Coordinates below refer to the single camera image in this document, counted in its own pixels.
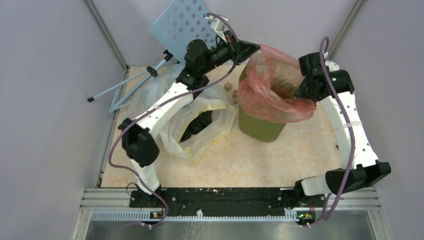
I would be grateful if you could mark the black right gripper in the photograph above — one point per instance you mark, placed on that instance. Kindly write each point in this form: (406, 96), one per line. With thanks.
(298, 95)

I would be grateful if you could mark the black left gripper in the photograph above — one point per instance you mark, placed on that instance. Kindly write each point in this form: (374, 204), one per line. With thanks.
(239, 50)

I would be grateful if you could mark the red translucent trash bag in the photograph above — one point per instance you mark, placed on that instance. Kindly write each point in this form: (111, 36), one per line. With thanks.
(268, 90)

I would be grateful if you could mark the green mesh trash bin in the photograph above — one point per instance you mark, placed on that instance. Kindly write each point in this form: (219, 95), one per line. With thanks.
(259, 129)

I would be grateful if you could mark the large translucent white plastic bag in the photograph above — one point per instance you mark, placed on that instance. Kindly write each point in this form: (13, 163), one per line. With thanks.
(176, 120)

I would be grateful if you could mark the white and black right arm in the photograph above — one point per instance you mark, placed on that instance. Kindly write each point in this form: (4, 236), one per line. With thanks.
(338, 100)

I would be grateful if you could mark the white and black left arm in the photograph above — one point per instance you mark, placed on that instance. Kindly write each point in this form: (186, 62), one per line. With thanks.
(138, 135)

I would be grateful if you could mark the plain wooden cube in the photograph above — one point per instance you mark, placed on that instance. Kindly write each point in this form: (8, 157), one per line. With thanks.
(228, 86)

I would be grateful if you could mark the lettered wooden cube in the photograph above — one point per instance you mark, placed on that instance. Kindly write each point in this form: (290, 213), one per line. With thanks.
(234, 93)

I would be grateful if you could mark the light blue perforated music stand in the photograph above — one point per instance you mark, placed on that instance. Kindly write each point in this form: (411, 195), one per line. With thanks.
(139, 31)

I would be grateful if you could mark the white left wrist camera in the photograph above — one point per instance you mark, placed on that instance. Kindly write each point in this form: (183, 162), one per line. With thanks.
(218, 24)

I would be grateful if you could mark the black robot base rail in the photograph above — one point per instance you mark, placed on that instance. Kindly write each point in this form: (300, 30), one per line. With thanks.
(222, 201)

